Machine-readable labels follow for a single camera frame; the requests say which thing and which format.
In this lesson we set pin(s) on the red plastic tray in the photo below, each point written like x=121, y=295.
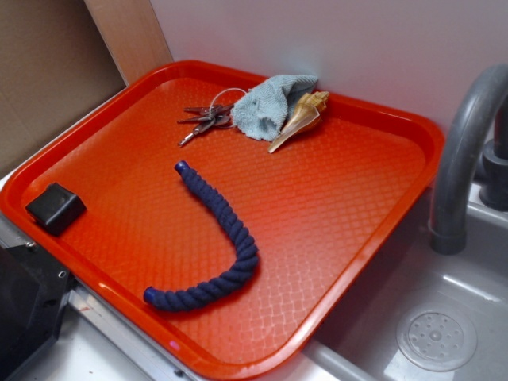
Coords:
x=318, y=208

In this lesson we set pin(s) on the light wooden board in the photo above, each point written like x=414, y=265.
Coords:
x=132, y=34

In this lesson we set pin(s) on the light blue cloth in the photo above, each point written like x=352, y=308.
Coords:
x=262, y=112

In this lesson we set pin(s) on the brown cardboard panel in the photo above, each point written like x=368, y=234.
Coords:
x=55, y=69

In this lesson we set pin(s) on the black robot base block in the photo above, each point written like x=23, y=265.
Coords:
x=35, y=289

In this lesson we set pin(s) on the tan conch seashell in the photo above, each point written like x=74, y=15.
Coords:
x=306, y=115

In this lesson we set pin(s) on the grey sink basin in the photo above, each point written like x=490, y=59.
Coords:
x=357, y=341

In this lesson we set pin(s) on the round sink drain cover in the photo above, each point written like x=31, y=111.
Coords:
x=436, y=337

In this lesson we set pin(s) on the small black box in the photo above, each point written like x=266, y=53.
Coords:
x=55, y=209

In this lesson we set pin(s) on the grey curved faucet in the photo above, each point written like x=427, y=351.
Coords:
x=459, y=161

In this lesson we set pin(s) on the bunch of metal keys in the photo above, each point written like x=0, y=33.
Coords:
x=214, y=115

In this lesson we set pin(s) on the dark faucet handle post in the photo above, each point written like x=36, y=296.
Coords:
x=493, y=192

